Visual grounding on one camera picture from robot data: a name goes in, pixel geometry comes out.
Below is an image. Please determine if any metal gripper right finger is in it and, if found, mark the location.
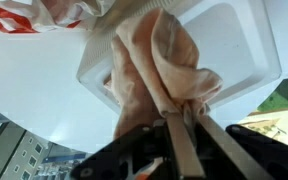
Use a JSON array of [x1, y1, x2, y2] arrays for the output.
[[198, 116, 273, 180]]

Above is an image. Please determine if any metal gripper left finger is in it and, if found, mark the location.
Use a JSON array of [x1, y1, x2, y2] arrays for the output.
[[166, 113, 205, 180]]

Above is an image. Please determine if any pink cloth with black strap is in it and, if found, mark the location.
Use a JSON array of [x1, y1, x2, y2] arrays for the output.
[[111, 8, 222, 138]]

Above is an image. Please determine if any white plastic storage box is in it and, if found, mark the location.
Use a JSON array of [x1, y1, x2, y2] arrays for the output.
[[77, 0, 281, 113]]

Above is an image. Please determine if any round white table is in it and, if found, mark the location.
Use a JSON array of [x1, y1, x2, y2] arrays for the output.
[[0, 0, 288, 153]]

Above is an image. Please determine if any white red plastic bag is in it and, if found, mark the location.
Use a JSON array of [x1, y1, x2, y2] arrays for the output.
[[0, 0, 116, 34]]

